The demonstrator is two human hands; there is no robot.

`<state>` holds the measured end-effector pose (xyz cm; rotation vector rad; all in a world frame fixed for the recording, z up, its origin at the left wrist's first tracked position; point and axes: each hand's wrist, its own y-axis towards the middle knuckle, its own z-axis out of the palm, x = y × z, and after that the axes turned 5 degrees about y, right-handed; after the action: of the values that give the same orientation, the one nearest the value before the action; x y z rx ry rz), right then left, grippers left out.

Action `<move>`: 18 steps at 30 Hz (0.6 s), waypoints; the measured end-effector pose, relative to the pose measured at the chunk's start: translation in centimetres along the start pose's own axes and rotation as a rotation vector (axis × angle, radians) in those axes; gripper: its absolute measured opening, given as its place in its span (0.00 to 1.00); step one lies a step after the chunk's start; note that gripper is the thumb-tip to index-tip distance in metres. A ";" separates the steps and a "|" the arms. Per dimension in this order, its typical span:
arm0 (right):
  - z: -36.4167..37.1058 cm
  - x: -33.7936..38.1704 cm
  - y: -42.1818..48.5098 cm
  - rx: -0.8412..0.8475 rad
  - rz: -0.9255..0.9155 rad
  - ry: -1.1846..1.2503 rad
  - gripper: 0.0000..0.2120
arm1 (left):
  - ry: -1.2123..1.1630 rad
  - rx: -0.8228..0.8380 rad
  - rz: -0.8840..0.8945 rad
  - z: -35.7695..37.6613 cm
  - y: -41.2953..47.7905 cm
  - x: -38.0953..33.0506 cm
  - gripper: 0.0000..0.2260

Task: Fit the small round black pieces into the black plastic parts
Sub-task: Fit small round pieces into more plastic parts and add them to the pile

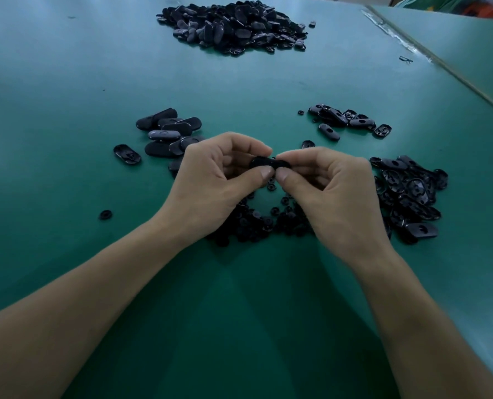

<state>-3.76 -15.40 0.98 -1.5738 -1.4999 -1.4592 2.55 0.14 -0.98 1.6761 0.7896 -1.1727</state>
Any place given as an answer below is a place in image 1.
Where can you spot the person's left hand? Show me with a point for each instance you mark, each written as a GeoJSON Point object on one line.
{"type": "Point", "coordinates": [205, 191]}

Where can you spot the person's right hand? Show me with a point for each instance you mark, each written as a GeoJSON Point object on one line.
{"type": "Point", "coordinates": [342, 212]}

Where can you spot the pile of small black buttons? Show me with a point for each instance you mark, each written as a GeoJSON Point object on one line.
{"type": "Point", "coordinates": [259, 224]}

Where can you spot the assembled black oval piece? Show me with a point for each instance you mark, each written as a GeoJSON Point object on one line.
{"type": "Point", "coordinates": [157, 118]}
{"type": "Point", "coordinates": [187, 123]}
{"type": "Point", "coordinates": [163, 134]}

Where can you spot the pile of black oval shells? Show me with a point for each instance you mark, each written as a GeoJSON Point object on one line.
{"type": "Point", "coordinates": [413, 195]}

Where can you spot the lone black ring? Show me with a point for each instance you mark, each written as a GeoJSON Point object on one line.
{"type": "Point", "coordinates": [105, 215]}

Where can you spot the person's right forearm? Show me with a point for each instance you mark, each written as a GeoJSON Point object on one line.
{"type": "Point", "coordinates": [437, 340]}

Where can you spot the person's left forearm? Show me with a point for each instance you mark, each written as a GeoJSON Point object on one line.
{"type": "Point", "coordinates": [64, 320]}

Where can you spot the small black plastic scrap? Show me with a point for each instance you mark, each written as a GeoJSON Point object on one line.
{"type": "Point", "coordinates": [406, 59]}

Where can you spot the green striped bag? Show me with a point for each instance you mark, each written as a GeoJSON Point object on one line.
{"type": "Point", "coordinates": [437, 1]}

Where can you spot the red plastic stool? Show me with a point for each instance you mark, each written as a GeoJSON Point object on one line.
{"type": "Point", "coordinates": [492, 10]}

